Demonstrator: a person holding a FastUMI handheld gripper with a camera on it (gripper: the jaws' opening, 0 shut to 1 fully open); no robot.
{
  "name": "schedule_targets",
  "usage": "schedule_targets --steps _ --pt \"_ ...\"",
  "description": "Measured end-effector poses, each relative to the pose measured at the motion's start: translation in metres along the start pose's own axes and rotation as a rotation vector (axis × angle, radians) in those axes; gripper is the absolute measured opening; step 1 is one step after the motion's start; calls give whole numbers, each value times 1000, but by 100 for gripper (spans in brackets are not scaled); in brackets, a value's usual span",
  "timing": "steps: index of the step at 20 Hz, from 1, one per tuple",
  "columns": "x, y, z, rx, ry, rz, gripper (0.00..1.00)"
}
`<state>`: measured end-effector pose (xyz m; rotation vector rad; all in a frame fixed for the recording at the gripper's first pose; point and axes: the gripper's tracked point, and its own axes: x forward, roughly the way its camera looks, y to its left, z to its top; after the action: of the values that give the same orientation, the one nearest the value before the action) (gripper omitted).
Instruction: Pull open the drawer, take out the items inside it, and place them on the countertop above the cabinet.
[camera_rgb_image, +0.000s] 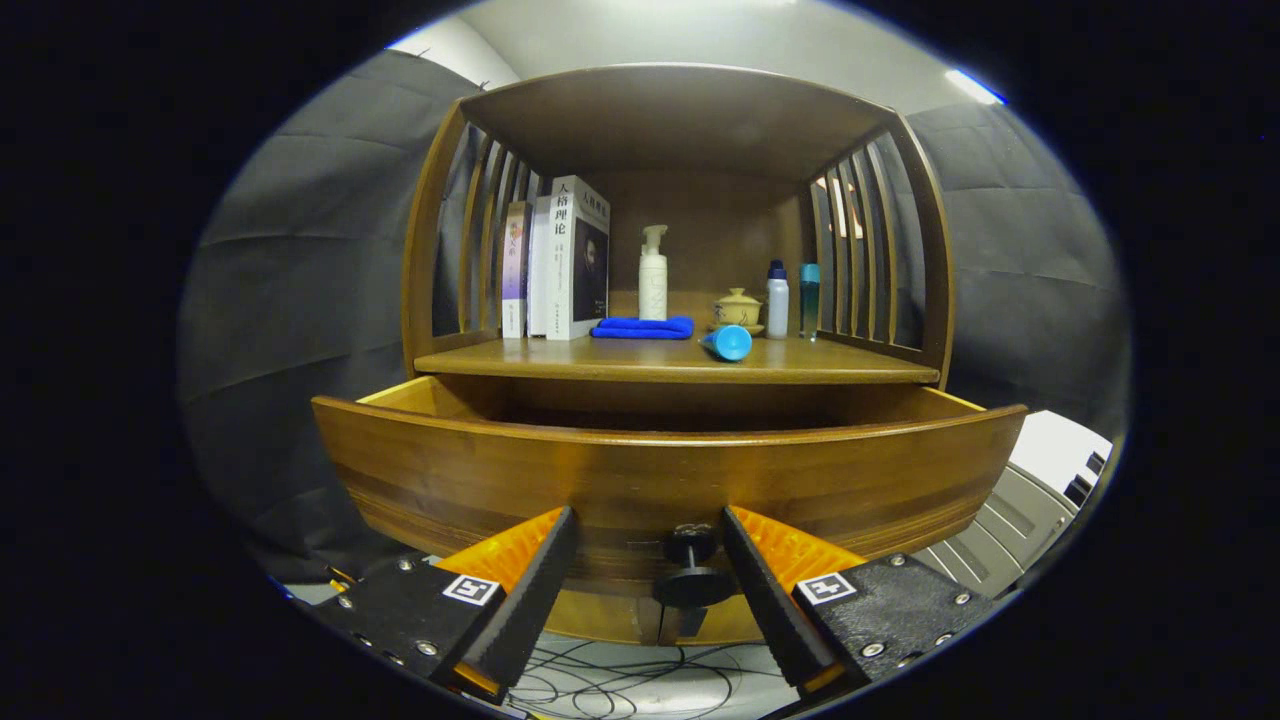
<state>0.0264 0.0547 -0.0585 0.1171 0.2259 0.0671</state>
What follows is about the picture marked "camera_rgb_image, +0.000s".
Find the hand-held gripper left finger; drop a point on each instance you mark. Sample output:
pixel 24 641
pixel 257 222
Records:
pixel 520 600

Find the white bottle with blue cap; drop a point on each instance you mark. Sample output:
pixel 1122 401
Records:
pixel 778 305

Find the thin white book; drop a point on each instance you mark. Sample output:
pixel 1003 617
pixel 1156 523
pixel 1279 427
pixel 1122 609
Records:
pixel 540 270

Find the small ceiling light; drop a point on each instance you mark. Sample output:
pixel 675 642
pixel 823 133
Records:
pixel 975 87

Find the purple book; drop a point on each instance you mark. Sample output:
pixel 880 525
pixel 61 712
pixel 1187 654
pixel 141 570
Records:
pixel 515 270

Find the blue folded cloth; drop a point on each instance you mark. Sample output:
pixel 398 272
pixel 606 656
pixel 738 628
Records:
pixel 640 328

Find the yellow lidded teacup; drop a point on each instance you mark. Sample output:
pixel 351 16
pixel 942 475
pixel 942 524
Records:
pixel 738 310

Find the white book with portrait cover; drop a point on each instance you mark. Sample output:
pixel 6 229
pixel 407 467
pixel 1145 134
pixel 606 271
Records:
pixel 585 265

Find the white and blue tube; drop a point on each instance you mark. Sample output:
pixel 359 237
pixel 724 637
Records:
pixel 730 343

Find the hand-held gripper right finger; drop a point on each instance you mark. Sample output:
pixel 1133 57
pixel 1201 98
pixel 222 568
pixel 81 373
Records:
pixel 770 600

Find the white pump bottle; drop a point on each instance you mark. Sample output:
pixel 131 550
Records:
pixel 653 285

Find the wooden cabinet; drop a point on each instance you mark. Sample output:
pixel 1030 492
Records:
pixel 680 110

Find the white and grey case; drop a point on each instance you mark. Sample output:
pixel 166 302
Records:
pixel 1010 520

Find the yellow saucer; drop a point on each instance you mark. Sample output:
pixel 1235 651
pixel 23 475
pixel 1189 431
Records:
pixel 755 329

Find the wooden countertop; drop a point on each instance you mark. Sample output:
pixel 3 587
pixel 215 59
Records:
pixel 640 360

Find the teal bottle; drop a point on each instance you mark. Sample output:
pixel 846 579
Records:
pixel 809 305

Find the black drawer knob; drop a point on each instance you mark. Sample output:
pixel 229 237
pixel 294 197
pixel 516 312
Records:
pixel 690 585

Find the wooden drawer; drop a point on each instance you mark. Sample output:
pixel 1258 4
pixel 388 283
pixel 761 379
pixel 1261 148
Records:
pixel 650 480

